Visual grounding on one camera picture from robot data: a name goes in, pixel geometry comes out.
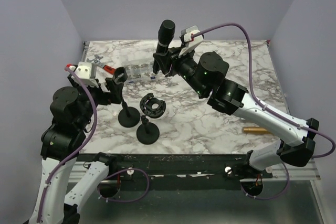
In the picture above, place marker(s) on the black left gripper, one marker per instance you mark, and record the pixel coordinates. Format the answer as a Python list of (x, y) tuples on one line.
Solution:
[(114, 95)]

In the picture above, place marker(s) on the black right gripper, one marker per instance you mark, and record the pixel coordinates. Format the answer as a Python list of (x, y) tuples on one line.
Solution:
[(166, 59)]

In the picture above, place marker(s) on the black microphone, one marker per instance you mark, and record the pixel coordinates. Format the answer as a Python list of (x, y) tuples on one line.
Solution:
[(165, 36)]

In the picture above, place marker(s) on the gold microphone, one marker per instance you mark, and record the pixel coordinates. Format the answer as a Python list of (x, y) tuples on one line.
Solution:
[(255, 130)]

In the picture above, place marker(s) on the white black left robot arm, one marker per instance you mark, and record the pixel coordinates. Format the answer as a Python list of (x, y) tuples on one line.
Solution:
[(72, 111)]

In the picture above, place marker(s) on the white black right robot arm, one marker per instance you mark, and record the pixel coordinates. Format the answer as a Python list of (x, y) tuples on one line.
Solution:
[(207, 79)]

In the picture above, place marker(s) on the clear plastic screw organizer box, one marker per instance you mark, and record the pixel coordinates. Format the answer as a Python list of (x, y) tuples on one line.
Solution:
[(138, 63)]

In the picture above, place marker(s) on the red handled adjustable wrench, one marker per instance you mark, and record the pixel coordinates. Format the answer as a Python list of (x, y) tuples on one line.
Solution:
[(97, 61)]

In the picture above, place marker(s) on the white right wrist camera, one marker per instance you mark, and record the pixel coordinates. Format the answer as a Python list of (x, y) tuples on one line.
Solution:
[(188, 43)]

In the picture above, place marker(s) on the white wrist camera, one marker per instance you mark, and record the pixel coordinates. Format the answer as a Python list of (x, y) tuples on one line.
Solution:
[(86, 72), (188, 43)]

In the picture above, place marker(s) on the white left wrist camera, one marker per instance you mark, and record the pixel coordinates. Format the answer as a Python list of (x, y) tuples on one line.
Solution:
[(86, 72)]

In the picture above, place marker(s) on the black round-base shock mount stand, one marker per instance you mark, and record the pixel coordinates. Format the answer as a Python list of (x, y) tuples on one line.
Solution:
[(148, 133)]

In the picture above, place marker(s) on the black front mounting rail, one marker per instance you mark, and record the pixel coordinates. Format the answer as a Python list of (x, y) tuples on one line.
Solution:
[(181, 171)]

